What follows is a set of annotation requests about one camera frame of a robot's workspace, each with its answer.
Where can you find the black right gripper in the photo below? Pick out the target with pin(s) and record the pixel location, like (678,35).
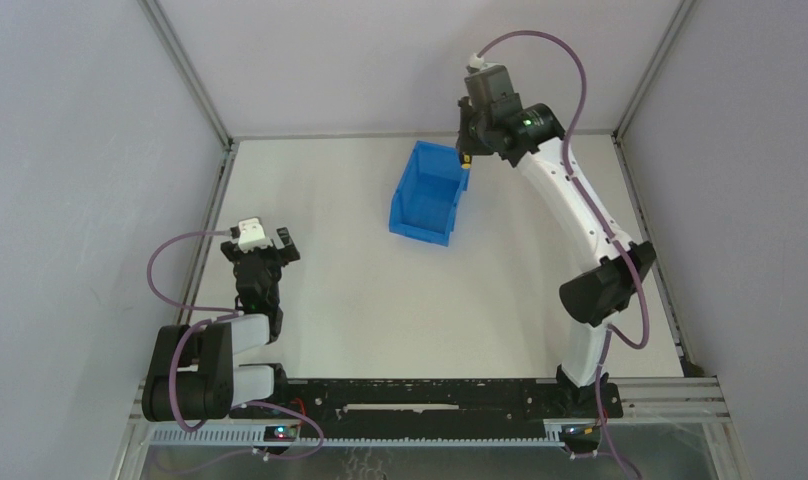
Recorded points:
(466,142)

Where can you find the small green-lit circuit board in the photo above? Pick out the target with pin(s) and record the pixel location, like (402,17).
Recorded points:
(281,433)

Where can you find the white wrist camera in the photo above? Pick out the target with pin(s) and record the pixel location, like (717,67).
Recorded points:
(488,85)
(252,235)

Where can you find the aluminium frame rail left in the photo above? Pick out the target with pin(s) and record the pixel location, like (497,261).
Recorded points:
(219,174)

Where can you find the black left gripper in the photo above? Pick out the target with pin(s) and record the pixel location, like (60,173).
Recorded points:
(259,255)

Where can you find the blue plastic bin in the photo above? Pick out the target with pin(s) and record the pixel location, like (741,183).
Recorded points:
(425,202)

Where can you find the slotted grey cable duct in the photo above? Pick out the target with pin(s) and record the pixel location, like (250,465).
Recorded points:
(372,434)

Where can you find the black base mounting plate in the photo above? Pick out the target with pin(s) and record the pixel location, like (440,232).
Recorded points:
(391,402)

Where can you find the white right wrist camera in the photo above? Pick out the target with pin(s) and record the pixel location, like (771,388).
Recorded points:
(488,85)

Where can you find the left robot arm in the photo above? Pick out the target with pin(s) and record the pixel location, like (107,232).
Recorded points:
(193,375)

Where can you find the aluminium frame rail right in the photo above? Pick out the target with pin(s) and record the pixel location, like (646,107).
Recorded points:
(653,70)

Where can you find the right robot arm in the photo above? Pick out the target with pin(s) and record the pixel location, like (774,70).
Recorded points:
(612,266)

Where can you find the aluminium frame rail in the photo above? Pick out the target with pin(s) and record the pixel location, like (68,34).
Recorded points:
(653,70)
(219,174)

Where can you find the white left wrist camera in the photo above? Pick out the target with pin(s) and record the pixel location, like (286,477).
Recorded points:
(252,235)

